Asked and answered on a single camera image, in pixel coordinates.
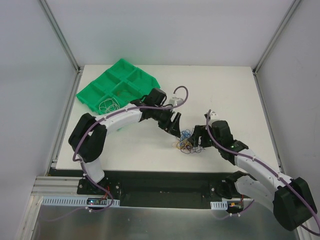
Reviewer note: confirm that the green compartment tray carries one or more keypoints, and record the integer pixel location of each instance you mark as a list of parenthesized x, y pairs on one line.
[(116, 87)]

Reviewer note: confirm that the right white cable duct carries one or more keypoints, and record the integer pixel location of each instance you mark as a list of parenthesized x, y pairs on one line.
[(219, 205)]

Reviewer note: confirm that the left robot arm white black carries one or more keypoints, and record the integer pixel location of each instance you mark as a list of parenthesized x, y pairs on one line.
[(87, 139)]

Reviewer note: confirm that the left aluminium frame post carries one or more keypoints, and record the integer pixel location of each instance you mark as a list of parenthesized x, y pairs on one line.
[(59, 34)]

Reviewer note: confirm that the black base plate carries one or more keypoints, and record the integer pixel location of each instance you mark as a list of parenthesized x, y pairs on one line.
[(151, 189)]

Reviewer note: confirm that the aluminium frame rail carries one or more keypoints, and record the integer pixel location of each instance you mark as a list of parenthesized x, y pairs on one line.
[(55, 186)]

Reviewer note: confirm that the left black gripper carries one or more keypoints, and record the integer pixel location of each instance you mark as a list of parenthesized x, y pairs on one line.
[(171, 120)]

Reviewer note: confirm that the aluminium frame post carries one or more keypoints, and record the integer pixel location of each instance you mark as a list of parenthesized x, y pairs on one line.
[(59, 34), (277, 34)]

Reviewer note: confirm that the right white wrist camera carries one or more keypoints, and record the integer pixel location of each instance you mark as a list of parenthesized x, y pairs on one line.
[(213, 116)]

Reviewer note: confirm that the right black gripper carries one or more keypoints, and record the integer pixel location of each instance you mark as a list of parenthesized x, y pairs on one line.
[(201, 136)]

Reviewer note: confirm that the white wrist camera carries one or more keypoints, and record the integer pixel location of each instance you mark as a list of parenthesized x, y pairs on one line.
[(175, 101), (213, 116)]

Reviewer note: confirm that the left white cable duct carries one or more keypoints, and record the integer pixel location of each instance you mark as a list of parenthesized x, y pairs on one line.
[(70, 201)]

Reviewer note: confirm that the white cable duct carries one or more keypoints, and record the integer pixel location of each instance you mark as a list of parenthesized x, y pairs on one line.
[(219, 205), (70, 201)]

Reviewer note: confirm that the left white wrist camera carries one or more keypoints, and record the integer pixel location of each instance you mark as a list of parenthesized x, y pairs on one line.
[(175, 101)]

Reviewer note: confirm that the right aluminium frame post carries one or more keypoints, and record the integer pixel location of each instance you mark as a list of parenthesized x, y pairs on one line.
[(277, 34)]

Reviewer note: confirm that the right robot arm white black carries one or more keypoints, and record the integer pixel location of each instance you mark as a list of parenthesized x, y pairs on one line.
[(289, 199)]

